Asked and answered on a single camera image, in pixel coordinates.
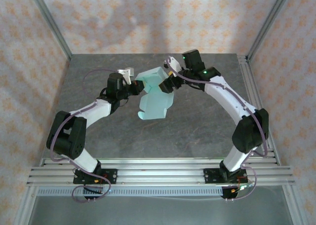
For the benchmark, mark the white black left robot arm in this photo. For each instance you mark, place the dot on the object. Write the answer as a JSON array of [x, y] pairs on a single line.
[[86, 162]]

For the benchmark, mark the aluminium frame post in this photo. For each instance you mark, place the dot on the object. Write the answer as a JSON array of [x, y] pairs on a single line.
[[52, 25], [266, 25]]

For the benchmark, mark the aluminium mounting rail beam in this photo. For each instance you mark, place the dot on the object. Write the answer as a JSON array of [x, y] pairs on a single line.
[[160, 172]]

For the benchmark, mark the light teal paper box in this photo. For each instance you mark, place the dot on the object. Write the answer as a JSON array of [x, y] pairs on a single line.
[[153, 104]]

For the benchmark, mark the aluminium side rail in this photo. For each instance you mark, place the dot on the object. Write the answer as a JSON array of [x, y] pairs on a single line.
[[247, 74]]

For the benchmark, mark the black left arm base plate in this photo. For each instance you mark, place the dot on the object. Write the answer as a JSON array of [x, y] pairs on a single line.
[[111, 174]]

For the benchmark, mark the aluminium frame leg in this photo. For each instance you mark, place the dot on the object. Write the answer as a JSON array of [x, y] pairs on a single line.
[[293, 205], [26, 205]]

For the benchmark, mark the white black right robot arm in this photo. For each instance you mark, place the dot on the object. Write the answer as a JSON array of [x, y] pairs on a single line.
[[222, 94]]

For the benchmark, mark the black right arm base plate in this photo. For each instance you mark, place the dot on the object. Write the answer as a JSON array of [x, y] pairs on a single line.
[[209, 175]]

